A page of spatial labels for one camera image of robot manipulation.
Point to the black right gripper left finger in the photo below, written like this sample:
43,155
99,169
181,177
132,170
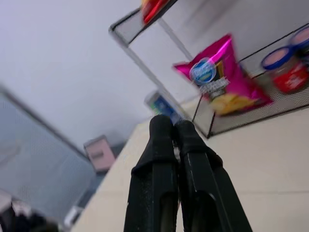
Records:
152,174

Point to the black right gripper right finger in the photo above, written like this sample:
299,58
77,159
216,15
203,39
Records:
205,183

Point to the pink box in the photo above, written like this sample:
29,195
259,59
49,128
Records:
100,154

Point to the blue white packet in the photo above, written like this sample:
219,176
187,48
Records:
161,106

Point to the pink potato chip bag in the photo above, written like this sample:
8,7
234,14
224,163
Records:
224,79

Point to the grey glass partition panel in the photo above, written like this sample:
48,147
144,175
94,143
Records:
31,149

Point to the red jar with blue lid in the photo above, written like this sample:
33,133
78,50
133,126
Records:
301,41
287,72

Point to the red snack bag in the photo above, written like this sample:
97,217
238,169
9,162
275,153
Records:
152,9

